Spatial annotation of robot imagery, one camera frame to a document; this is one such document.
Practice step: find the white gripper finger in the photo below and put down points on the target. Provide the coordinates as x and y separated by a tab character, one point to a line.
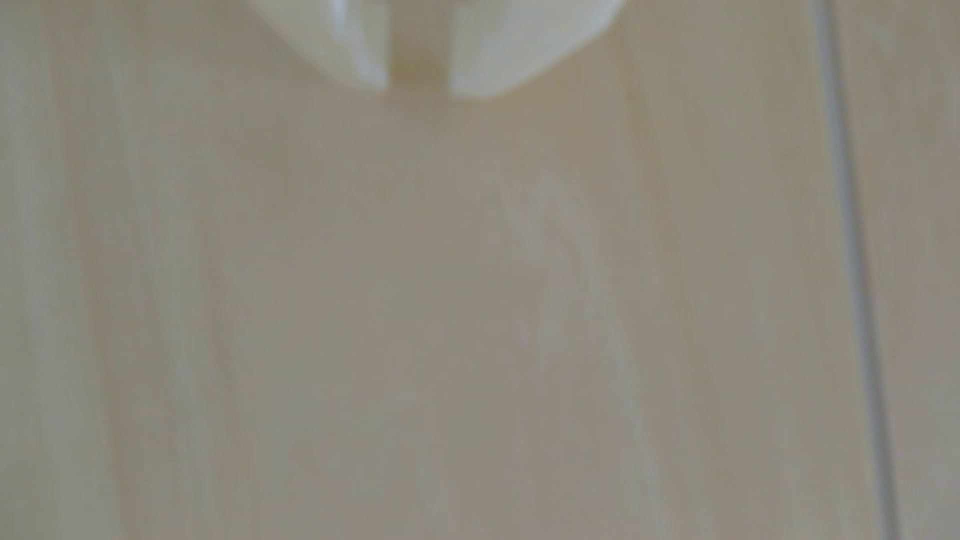
330	34
517	37

